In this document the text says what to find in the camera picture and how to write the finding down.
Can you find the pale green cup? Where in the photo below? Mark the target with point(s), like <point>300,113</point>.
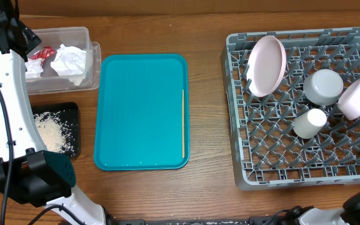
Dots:
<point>307,125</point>

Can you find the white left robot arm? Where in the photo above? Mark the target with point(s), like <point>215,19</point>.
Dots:
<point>29,173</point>

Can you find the pink bowl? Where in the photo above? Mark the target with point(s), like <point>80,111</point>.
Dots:
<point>349,102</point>

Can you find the teal serving tray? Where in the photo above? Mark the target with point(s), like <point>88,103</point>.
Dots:
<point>138,120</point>

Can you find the pile of rice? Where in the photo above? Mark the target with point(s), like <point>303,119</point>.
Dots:
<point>54,131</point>

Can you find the pink plate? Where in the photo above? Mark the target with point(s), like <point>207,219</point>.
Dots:
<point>267,65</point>

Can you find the red wrapper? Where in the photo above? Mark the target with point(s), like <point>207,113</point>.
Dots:
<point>44,53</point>

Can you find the black tray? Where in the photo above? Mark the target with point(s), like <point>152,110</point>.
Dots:
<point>70,114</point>

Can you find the white napkin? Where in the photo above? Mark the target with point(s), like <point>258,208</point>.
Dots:
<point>70,61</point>

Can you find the grey bowl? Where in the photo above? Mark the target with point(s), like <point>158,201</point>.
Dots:
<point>323,87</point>

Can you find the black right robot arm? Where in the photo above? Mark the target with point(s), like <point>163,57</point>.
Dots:
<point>348,214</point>

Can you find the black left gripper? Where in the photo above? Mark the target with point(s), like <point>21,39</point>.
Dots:
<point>36,41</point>

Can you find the wooden chopstick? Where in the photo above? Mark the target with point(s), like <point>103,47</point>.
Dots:
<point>183,126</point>

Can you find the small white tissue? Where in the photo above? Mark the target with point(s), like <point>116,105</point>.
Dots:
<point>33,68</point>

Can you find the clear plastic bin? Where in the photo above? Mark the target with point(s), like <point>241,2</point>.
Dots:
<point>50,81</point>

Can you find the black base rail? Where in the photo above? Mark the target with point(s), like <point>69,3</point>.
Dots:
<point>254,220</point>

